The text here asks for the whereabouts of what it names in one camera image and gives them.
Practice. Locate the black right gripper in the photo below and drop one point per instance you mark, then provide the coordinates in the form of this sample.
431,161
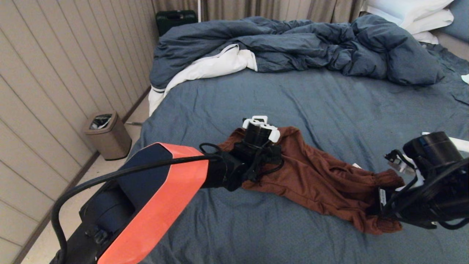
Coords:
392,207

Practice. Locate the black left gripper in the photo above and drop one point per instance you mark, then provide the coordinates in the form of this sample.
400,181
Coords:
262,159

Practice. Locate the brown shorts with white print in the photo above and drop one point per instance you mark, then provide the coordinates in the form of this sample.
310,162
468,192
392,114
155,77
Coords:
322,183

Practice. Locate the orange and navy left arm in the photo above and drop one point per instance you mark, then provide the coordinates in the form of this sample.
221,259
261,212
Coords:
157,205

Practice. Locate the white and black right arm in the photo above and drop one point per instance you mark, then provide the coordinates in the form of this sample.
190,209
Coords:
439,190

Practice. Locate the blue bed sheet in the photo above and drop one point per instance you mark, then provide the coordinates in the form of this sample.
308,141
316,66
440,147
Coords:
256,95

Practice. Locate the white flat paper strip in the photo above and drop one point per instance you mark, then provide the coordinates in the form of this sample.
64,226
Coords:
462,145

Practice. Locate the crumpled dark blue duvet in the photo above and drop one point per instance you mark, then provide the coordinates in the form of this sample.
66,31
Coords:
329,44

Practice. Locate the small white paper scrap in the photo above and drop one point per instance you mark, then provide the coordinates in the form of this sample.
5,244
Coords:
466,78

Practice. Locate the beige trash bin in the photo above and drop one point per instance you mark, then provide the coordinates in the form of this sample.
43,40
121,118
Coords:
111,141

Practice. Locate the beige curtain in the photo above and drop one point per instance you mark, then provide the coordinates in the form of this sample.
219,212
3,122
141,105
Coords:
256,8

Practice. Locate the white pole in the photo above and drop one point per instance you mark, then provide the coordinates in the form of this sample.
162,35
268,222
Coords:
199,9

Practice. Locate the dark green suitcase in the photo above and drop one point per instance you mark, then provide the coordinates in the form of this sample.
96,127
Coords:
176,20

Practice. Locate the black trash bag liner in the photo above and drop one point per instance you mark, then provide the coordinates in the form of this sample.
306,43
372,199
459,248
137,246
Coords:
100,121

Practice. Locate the beige mattress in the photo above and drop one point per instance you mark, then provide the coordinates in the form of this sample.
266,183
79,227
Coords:
454,46

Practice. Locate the small white pillow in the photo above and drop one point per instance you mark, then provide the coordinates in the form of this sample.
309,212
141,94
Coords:
427,36

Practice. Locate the flat white pillow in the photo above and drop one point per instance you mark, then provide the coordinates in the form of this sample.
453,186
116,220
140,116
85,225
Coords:
434,21

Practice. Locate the large white pillow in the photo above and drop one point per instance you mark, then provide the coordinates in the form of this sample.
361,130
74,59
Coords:
399,7

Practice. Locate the blue pillow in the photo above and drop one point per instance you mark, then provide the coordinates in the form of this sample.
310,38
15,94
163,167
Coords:
458,18

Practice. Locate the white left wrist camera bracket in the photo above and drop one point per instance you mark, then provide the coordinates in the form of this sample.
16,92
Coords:
273,132

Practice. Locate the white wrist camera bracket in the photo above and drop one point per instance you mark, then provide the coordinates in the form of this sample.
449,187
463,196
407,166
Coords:
401,165
273,132

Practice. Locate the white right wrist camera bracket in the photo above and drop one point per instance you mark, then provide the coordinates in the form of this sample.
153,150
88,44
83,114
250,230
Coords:
401,165

